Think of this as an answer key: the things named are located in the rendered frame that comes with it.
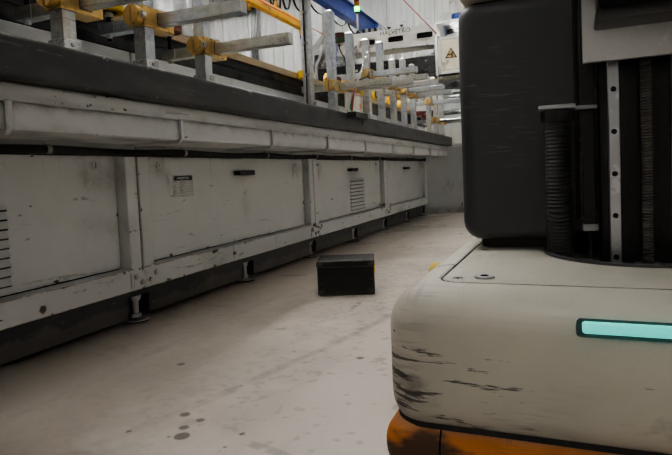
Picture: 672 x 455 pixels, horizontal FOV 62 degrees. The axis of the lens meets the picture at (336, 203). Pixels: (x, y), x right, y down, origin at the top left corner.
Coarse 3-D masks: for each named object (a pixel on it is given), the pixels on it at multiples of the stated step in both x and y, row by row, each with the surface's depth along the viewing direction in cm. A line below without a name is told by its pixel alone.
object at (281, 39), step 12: (264, 36) 160; (276, 36) 158; (288, 36) 157; (180, 48) 171; (216, 48) 166; (228, 48) 164; (240, 48) 163; (252, 48) 162; (264, 48) 163; (168, 60) 173; (180, 60) 174
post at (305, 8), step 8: (304, 8) 230; (304, 16) 230; (304, 24) 230; (304, 32) 230; (304, 40) 230; (304, 48) 230; (312, 48) 233; (304, 56) 231; (312, 56) 233; (304, 64) 231; (312, 64) 233; (304, 72) 232; (312, 72) 233; (304, 80) 232; (312, 80) 232; (304, 88) 232; (312, 88) 232; (304, 96) 232; (312, 96) 232; (312, 104) 231
